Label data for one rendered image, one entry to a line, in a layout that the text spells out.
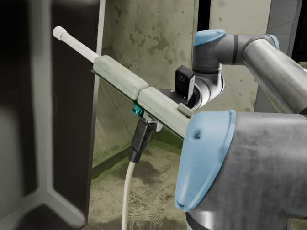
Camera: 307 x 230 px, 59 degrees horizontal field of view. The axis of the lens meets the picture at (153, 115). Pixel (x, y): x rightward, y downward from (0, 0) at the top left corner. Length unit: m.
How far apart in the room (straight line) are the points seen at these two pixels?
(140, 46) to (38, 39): 1.82
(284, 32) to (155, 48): 1.24
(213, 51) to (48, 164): 1.15
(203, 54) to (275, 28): 1.59
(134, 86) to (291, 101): 0.32
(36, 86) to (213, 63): 0.87
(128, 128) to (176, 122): 2.42
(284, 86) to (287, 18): 1.85
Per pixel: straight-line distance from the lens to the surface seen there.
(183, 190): 0.29
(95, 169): 2.65
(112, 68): 0.66
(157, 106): 0.58
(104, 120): 2.83
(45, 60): 1.35
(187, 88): 0.70
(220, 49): 0.82
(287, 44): 2.37
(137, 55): 3.06
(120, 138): 2.88
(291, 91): 0.49
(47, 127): 1.51
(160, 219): 2.24
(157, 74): 2.93
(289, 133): 0.30
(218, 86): 0.87
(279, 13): 2.37
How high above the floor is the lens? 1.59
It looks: 23 degrees down
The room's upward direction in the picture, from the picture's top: straight up
